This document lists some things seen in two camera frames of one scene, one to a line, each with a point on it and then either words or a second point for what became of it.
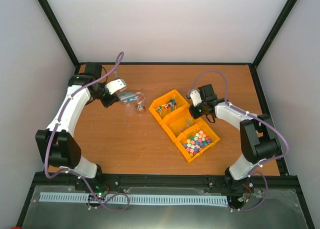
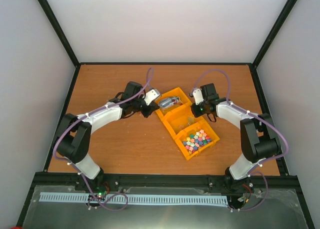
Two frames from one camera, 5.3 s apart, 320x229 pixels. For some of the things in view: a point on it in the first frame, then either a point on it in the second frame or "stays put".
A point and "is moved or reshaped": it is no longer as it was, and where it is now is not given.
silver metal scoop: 128,97 is moved or reshaped
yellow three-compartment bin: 194,137 stays put
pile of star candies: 196,143 stays put
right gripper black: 195,115 stays put
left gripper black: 107,103 to 153,106
